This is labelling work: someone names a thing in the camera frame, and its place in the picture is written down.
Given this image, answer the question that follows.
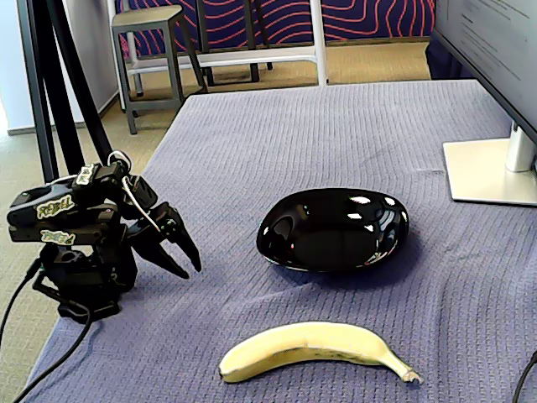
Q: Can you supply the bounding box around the black chair frame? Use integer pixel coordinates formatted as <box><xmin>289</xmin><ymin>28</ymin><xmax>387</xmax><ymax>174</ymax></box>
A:
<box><xmin>196</xmin><ymin>0</ymin><xmax>274</xmax><ymax>87</ymax></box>

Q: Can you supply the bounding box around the black cable with angled plug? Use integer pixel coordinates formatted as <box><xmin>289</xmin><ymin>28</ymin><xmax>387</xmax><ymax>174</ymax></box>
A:
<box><xmin>0</xmin><ymin>258</ymin><xmax>43</xmax><ymax>337</ymax></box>

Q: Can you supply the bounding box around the purple-blue woven cloth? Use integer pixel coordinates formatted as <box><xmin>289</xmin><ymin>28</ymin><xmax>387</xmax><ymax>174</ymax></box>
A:
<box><xmin>23</xmin><ymin>79</ymin><xmax>537</xmax><ymax>403</ymax></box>

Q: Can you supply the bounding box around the red white servo wire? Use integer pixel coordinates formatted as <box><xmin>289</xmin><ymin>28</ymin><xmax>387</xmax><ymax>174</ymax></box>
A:
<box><xmin>107</xmin><ymin>149</ymin><xmax>164</xmax><ymax>233</ymax></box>

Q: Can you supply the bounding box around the silver monitor stand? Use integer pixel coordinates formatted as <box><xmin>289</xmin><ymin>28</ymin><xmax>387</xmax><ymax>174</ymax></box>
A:
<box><xmin>442</xmin><ymin>121</ymin><xmax>537</xmax><ymax>207</ymax></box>

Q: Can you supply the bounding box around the yellow banana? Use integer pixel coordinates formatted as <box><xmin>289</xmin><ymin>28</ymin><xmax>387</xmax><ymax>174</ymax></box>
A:
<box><xmin>218</xmin><ymin>321</ymin><xmax>425</xmax><ymax>385</ymax></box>

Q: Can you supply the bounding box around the thin black cable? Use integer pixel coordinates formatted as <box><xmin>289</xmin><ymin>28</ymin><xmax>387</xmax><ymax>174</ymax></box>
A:
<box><xmin>514</xmin><ymin>350</ymin><xmax>537</xmax><ymax>403</ymax></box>

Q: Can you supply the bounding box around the grey metal stool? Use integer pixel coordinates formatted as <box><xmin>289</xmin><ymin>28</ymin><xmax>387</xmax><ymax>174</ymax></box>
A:
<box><xmin>111</xmin><ymin>4</ymin><xmax>209</xmax><ymax>135</ymax></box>

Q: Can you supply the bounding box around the white metal table frame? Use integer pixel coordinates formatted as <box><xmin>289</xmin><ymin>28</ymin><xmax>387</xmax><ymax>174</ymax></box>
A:
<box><xmin>107</xmin><ymin>0</ymin><xmax>329</xmax><ymax>111</ymax></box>

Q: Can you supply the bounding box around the black tripod stand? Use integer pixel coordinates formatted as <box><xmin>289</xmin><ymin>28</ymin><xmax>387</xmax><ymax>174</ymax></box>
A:
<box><xmin>16</xmin><ymin>0</ymin><xmax>114</xmax><ymax>184</ymax></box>

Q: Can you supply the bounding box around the computer monitor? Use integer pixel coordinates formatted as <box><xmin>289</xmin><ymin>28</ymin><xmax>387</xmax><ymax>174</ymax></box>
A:
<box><xmin>430</xmin><ymin>0</ymin><xmax>537</xmax><ymax>146</ymax></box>

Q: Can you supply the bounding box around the black glossy bowl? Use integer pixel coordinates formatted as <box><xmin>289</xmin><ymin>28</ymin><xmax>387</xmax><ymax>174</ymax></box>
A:
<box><xmin>256</xmin><ymin>187</ymin><xmax>410</xmax><ymax>273</ymax></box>

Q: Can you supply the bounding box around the navy panel with pink lines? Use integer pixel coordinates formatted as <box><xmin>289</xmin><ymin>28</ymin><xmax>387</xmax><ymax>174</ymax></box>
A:
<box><xmin>115</xmin><ymin>0</ymin><xmax>436</xmax><ymax>58</ymax></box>

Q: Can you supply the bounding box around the black USB cable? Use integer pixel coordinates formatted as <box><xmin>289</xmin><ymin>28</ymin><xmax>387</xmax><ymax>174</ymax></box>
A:
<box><xmin>12</xmin><ymin>300</ymin><xmax>92</xmax><ymax>403</ymax></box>

